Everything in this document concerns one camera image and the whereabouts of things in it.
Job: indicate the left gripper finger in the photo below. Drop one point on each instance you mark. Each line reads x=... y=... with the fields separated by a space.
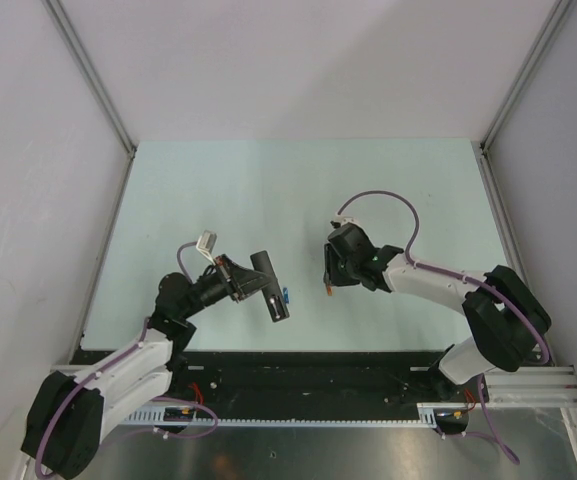
x=251 y=287
x=239 y=275

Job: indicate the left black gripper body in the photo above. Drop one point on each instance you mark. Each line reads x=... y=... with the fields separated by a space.
x=215 y=287

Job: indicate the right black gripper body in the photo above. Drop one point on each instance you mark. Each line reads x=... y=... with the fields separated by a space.
x=351 y=265

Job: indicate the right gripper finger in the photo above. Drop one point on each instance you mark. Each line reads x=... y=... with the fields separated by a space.
x=339 y=277
x=328 y=264

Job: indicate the black remote control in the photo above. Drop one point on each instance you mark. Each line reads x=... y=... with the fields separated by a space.
x=261 y=261

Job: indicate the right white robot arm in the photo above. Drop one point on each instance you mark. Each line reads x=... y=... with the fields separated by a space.
x=505 y=319

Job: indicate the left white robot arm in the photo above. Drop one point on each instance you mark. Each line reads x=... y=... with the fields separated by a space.
x=71 y=415

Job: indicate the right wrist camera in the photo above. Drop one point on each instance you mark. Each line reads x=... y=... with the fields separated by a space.
x=340 y=220

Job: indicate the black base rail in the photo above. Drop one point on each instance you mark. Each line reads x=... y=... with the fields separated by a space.
x=312 y=385

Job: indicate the left aluminium frame post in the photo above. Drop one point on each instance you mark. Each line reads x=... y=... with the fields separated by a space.
x=84 y=63

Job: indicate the aluminium frame post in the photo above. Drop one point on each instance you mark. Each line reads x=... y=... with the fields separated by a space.
x=536 y=54
x=84 y=63

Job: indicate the right aluminium frame post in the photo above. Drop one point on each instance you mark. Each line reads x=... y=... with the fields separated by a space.
x=536 y=54

